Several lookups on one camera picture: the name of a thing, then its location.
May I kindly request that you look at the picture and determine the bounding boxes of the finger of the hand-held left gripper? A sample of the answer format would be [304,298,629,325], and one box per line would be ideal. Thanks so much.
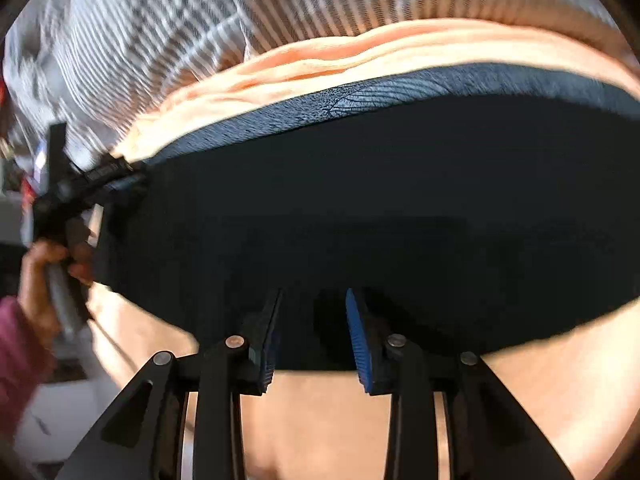
[92,154,149,200]

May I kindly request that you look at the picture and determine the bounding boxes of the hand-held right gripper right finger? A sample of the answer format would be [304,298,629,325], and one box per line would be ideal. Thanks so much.
[345,287,576,480]

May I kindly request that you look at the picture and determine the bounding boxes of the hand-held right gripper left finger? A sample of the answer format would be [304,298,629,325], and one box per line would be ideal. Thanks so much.
[55,287,286,480]

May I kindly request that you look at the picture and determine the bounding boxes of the black pants with patterned waistband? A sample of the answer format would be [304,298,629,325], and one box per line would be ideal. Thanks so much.
[92,62,640,373]

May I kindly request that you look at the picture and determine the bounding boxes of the person's left forearm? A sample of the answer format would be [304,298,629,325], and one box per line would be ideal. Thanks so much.
[0,297,57,443]

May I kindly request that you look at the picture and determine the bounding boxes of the person's left hand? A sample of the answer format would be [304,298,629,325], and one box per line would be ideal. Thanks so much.
[17,239,97,347]

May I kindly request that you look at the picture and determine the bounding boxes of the grey striped duvet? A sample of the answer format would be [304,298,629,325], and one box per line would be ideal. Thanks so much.
[2,0,626,161]

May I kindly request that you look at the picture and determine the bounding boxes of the orange blanket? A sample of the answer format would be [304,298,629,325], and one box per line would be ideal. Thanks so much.
[85,17,640,480]

